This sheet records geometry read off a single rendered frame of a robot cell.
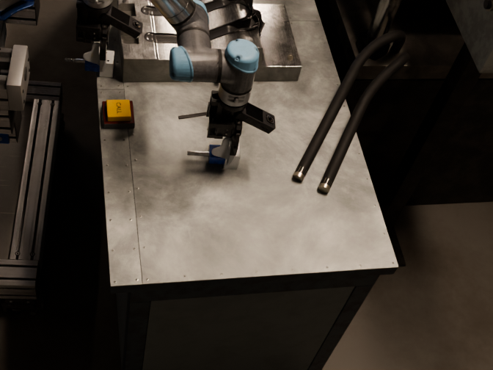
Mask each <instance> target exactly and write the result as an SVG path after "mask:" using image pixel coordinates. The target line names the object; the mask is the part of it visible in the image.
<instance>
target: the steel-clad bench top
mask: <svg viewBox="0 0 493 370"><path fill-rule="evenodd" d="M253 4H284V5H285V8H286V11H287V14H288V19H289V21H290V25H291V29H292V32H293V37H294V40H295V43H296V47H297V51H298V53H299V58H300V61H301V64H302V69H301V72H300V74H299V78H298V81H254V82H253V85H252V91H251V95H250V98H249V101H248V102H249V103H251V104H252V105H254V106H256V107H258V108H260V109H262V110H264V111H266V112H268V113H270V114H272V115H274V116H275V126H276V128H275V129H274V130H273V131H272V132H271V133H270V134H267V133H266V132H264V131H261V130H260V129H258V128H255V127H254V126H251V125H250V124H248V123H245V122H244V121H242V131H241V136H240V137H239V147H240V159H239V163H238V168H237V170H234V169H224V168H223V164H209V163H208V156H189V155H187V151H188V150H194V151H207V152H208V148H209V145H221V144H222V140H223V139H224V138H225V137H223V138H222V139H214V138H207V134H208V131H207V128H208V123H209V117H206V115H204V116H199V117H189V118H183V119H179V118H178V116H181V115H190V114H196V113H201V112H207V109H208V102H210V99H211V91H212V90H216V91H219V84H220V83H210V82H185V81H182V82H123V77H122V69H121V61H120V46H119V37H118V29H117V28H115V27H114V26H112V25H110V30H109V47H108V49H107V51H114V72H113V78H109V77H101V76H100V72H96V79H97V90H98V111H99V123H100V134H101V155H102V166H103V188H104V199H105V210H106V231H107V242H108V254H109V275H110V286H111V287H115V286H137V285H148V284H159V283H180V282H192V281H203V280H224V279H236V278H256V277H268V276H279V275H300V274H312V273H323V272H344V271H355V270H366V269H388V268H398V262H397V260H396V257H395V253H394V250H393V248H392V244H391V241H390V237H389V234H388V232H387V228H386V225H385V222H384V218H383V216H382V213H381V209H380V206H379V202H378V200H377V197H376V193H375V190H374V188H373V184H372V180H371V178H370V174H369V172H368V167H367V165H366V162H365V158H364V156H363V152H362V149H361V146H360V143H359V139H358V136H357V133H355V135H354V138H353V139H352V141H351V144H350V146H349V148H348V151H347V153H346V155H345V157H344V160H343V162H342V164H341V166H340V169H339V170H338V172H337V175H336V177H335V180H334V182H333V184H332V186H331V189H330V190H329V192H328V193H323V192H321V191H320V190H319V189H318V187H319V185H320V182H321V180H322V178H323V176H324V173H325V172H326V169H327V167H328V165H329V163H330V161H331V158H332V156H333V154H334V152H335V149H336V147H337V145H338V143H339V141H340V138H341V137H342V135H343V132H344V130H345V128H346V126H347V124H348V121H349V119H350V117H351V114H350V111H349V108H348V104H347V102H346V99H345V100H344V102H343V105H342V106H341V108H340V111H339V112H338V114H337V116H336V118H335V120H334V122H333V124H332V126H331V128H330V130H329V132H328V134H327V136H326V137H325V139H324V141H323V143H322V145H321V147H320V149H319V151H318V153H317V155H316V157H315V158H314V160H313V163H312V164H311V166H310V169H309V170H308V172H307V174H306V176H305V177H304V180H303V181H297V180H296V179H295V178H294V177H293V174H294V172H295V170H296V168H297V167H298V165H299V162H300V161H301V159H302V157H303V155H304V153H305V151H306V150H307V147H308V145H309V144H310V142H311V140H312V138H313V136H314V134H315V132H316V130H317V128H318V127H319V125H320V123H321V121H322V119H323V117H324V115H325V114H326V111H327V109H328V108H329V105H330V104H331V102H332V100H333V98H334V96H335V94H336V92H337V90H338V88H339V86H340V85H341V83H340V79H339V76H338V74H337V70H336V67H335V63H334V60H333V58H332V53H331V51H330V48H329V44H328V42H327V39H326V35H325V32H324V28H323V26H322V23H321V19H320V16H319V14H318V9H317V7H316V4H315V0H253ZM123 85H124V86H123ZM124 93H125V95H124ZM106 100H129V101H133V106H134V120H135V128H107V129H104V128H103V110H102V101H106ZM128 139H129V141H128ZM129 147H130V149H129ZM130 155H131V156H130ZM131 170H132V172H131ZM132 178H133V180H132ZM133 185H134V187H133ZM134 201H135V203H134ZM135 209H136V211H135ZM136 224H137V226H136ZM137 232H138V234H137ZM138 240H139V242H138ZM139 256H140V257H139ZM140 263H141V266H140ZM141 271H142V273H141Z"/></svg>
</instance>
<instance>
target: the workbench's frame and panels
mask: <svg viewBox="0 0 493 370"><path fill-rule="evenodd" d="M396 269H397V268H388V269H366V270H355V271H344V272H323V273H312V274H300V275H279V276H268V277H246V278H236V279H224V280H203V281H192V282H180V283H159V284H148V285H137V286H115V287H111V286H110V293H111V294H116V298H117V318H118V328H119V339H120V358H121V369H122V370H322V368H323V367H324V365H325V364H326V362H327V361H328V359H329V357H330V355H331V354H332V352H333V351H334V349H335V347H336V346H337V344H338V342H339V341H340V339H341V338H342V336H343V334H344V332H345V331H346V329H347V328H348V326H349V325H350V323H351V321H352V319H353V318H354V316H355V315H356V313H357V311H358V310H359V308H360V306H361V305H362V303H363V302H364V300H365V298H366V297H367V295H368V293H369V292H370V290H371V289H372V287H373V285H374V284H375V282H376V281H377V279H378V278H379V275H391V274H394V273H395V271H396Z"/></svg>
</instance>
